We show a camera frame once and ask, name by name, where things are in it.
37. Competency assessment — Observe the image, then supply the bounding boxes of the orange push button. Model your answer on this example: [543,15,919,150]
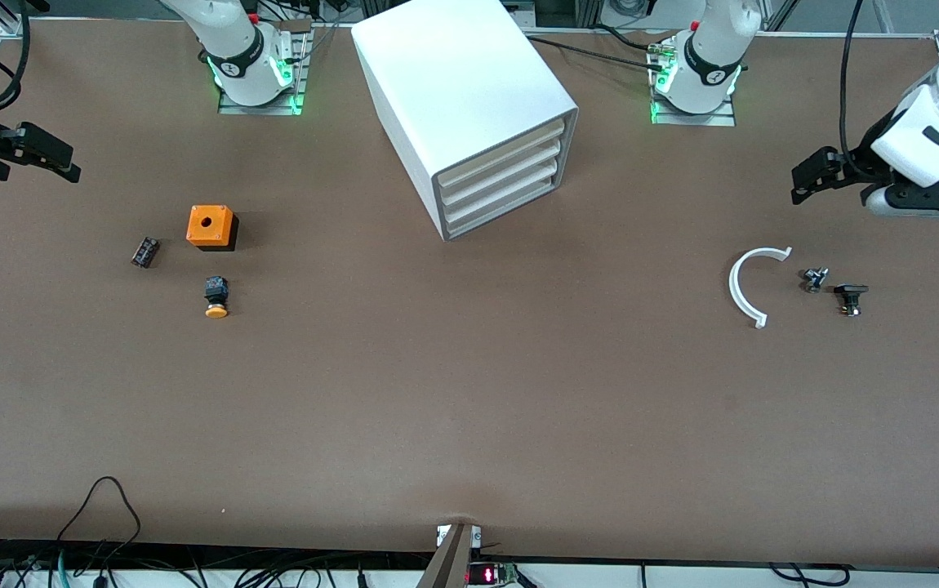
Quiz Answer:
[203,276,231,320]

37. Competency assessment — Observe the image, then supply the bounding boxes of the black round knob part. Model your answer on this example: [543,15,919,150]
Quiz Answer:
[834,283,870,318]

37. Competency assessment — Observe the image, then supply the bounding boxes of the white curved plastic arc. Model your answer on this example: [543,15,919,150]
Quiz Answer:
[728,247,793,329]

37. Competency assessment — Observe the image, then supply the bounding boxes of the orange box with hole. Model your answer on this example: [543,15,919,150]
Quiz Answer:
[186,205,239,252]

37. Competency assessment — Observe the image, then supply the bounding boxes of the device with red light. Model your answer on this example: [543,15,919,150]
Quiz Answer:
[465,562,521,588]

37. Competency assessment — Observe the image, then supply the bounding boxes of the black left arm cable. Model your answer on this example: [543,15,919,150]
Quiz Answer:
[840,0,867,158]

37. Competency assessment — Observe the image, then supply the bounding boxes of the black cable behind cabinet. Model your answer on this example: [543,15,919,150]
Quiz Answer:
[525,24,670,73]

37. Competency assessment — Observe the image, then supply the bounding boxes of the black looped cable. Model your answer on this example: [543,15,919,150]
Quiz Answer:
[56,476,143,566]

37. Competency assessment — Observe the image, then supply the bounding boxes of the brown camera mount bar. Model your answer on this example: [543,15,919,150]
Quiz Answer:
[416,523,483,588]

